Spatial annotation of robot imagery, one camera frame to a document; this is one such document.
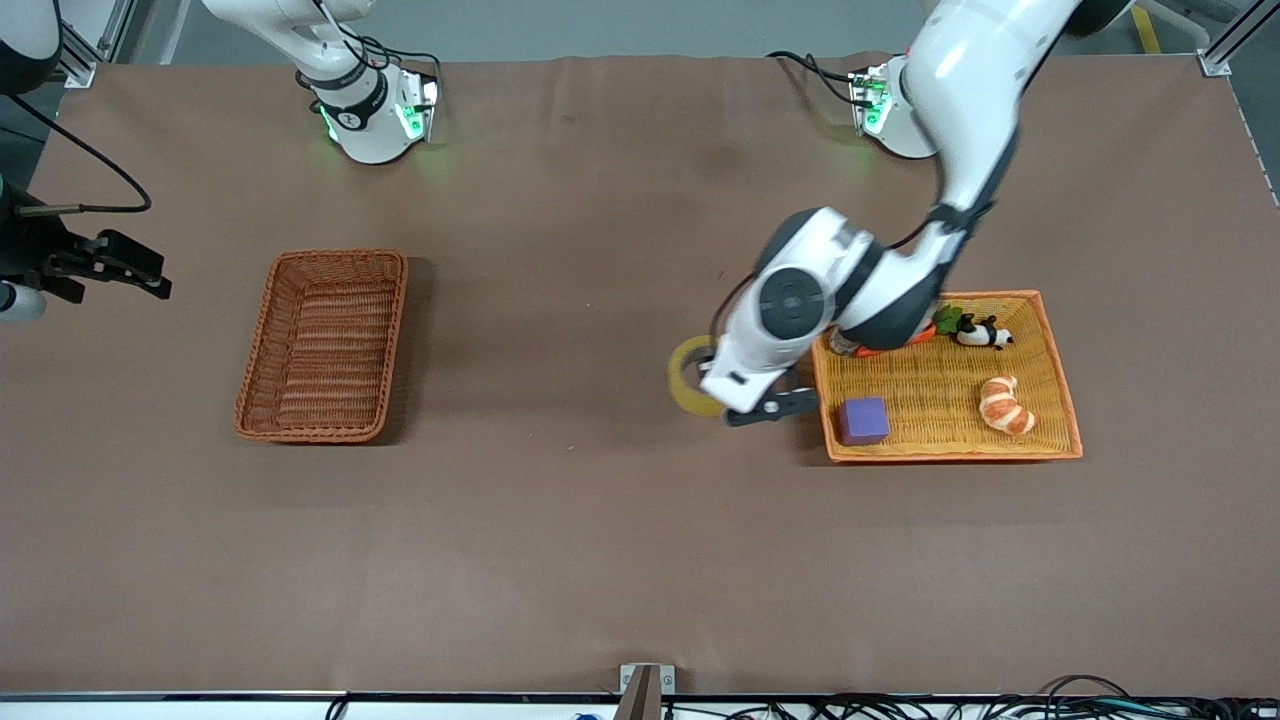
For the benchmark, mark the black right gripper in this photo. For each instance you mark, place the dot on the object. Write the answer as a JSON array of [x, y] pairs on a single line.
[[27, 249]]

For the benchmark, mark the yellowish clear tape roll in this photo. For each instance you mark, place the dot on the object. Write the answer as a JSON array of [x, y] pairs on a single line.
[[682, 385]]

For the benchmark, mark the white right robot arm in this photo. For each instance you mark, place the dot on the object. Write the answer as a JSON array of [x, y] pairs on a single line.
[[365, 130]]

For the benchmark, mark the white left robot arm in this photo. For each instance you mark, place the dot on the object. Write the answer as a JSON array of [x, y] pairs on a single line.
[[960, 80]]

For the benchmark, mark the brown wicker basket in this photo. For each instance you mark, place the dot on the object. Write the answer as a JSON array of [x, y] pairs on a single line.
[[330, 340]]

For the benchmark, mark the orange wicker basket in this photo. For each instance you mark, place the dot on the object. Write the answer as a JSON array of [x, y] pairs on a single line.
[[940, 442]]

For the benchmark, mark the brown table cloth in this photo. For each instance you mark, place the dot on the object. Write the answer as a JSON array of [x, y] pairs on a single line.
[[640, 560]]

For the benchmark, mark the purple cube block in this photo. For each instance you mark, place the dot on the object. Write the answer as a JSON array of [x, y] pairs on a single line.
[[863, 421]]

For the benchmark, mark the orange toy carrot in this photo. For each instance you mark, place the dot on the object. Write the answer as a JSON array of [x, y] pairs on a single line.
[[950, 322]]

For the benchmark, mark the black white panda toy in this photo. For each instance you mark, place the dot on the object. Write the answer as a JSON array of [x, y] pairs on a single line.
[[975, 332]]

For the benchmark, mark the toy croissant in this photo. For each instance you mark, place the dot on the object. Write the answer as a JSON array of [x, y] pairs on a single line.
[[1003, 405]]

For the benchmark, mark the aluminium frame extrusion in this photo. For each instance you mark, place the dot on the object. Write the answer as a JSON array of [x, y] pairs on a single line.
[[82, 65], [1225, 50]]

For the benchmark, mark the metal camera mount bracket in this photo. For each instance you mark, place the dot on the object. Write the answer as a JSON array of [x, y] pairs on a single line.
[[645, 700]]

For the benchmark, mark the grey base connector bracket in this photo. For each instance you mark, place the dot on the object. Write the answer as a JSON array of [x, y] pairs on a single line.
[[872, 100]]

